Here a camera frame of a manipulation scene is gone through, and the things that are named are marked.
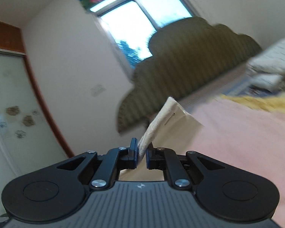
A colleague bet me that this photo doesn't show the cream white pants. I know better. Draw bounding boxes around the cream white pants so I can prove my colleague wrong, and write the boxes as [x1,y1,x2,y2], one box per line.
[119,97,203,182]

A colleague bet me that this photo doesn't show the frosted glass wardrobe door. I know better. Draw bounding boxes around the frosted glass wardrobe door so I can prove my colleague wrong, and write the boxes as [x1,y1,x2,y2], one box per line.
[0,55,67,216]

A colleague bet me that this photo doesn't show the pink bed blanket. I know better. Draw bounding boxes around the pink bed blanket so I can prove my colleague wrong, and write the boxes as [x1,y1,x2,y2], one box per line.
[188,99,285,227]

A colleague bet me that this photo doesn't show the olive striped headboard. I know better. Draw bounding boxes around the olive striped headboard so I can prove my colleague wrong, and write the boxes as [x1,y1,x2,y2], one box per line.
[116,17,262,133]

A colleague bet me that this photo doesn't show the grey bed sheet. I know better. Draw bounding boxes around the grey bed sheet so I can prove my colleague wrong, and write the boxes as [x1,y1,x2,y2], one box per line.
[179,64,270,112]

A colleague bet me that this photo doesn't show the yellow blanket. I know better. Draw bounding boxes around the yellow blanket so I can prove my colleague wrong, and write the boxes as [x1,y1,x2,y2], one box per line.
[220,95,285,114]

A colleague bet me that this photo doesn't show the folded white patterned cloth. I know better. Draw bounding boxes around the folded white patterned cloth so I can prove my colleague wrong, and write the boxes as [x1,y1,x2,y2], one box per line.
[247,38,285,92]

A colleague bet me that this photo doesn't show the brown wooden door frame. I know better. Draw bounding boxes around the brown wooden door frame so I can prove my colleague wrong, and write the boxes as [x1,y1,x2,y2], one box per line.
[0,18,76,159]

